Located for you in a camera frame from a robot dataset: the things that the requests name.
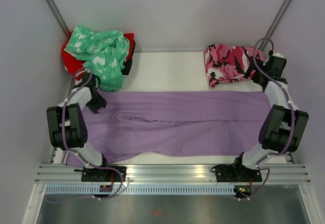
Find pink camouflage trousers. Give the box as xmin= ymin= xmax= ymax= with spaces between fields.
xmin=204 ymin=44 xmax=265 ymax=89

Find purple trousers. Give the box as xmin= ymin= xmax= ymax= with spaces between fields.
xmin=60 ymin=90 xmax=271 ymax=168

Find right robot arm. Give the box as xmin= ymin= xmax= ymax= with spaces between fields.
xmin=231 ymin=53 xmax=309 ymax=181

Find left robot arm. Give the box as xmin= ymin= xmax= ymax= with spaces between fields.
xmin=46 ymin=73 xmax=111 ymax=182

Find red garment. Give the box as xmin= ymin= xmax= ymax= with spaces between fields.
xmin=61 ymin=33 xmax=135 ymax=76

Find black garment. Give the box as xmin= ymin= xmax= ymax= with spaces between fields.
xmin=121 ymin=40 xmax=136 ymax=76

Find green tie-dye garment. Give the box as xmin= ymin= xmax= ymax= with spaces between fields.
xmin=64 ymin=25 xmax=130 ymax=91

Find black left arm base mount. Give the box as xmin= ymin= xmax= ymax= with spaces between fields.
xmin=74 ymin=166 xmax=127 ymax=182

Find aluminium frame post right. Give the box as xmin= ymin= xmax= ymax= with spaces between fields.
xmin=265 ymin=0 xmax=293 ymax=39

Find aluminium frame post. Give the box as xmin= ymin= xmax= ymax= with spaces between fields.
xmin=265 ymin=0 xmax=293 ymax=39
xmin=44 ymin=0 xmax=70 ymax=37

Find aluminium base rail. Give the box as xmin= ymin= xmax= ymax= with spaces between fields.
xmin=35 ymin=164 xmax=311 ymax=185

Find white slotted cable duct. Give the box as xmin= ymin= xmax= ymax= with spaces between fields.
xmin=45 ymin=184 xmax=235 ymax=195

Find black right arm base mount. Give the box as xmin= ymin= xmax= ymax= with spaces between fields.
xmin=211 ymin=164 xmax=262 ymax=183

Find aluminium frame post left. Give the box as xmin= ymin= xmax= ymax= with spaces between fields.
xmin=44 ymin=0 xmax=70 ymax=37

